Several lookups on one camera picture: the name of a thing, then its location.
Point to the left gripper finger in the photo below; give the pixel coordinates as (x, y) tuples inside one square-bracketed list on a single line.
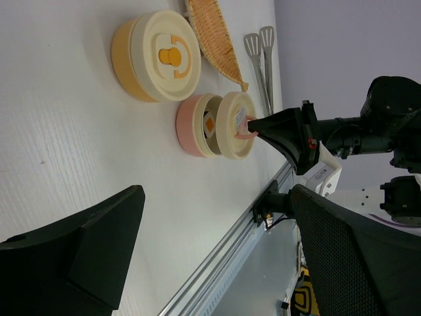
[(75, 266)]

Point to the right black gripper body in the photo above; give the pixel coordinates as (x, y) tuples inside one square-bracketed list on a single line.
[(311, 137)]

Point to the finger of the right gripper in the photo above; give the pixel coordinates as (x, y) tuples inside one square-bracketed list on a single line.
[(290, 149), (283, 128)]

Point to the cream lid pink handle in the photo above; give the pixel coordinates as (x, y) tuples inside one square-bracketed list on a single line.
[(235, 111)]

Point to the sushi roll toy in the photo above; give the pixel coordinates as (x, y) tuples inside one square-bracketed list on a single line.
[(208, 124)]

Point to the metal serving tongs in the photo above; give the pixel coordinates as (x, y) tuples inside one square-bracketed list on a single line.
[(259, 48)]

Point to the pink round lunch box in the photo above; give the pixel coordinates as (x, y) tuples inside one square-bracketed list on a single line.
[(189, 125)]

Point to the cream lid orange handle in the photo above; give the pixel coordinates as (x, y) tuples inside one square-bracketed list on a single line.
[(166, 56)]

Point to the orange round lunch box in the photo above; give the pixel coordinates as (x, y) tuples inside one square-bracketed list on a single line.
[(122, 62)]

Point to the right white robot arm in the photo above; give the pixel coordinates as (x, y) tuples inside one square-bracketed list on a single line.
[(361, 247)]

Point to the woven boat-shaped basket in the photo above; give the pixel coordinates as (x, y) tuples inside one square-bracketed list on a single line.
[(207, 21)]

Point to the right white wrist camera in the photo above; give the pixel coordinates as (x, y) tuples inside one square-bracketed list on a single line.
[(324, 182)]

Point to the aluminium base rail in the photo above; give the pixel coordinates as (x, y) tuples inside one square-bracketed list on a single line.
[(204, 289)]

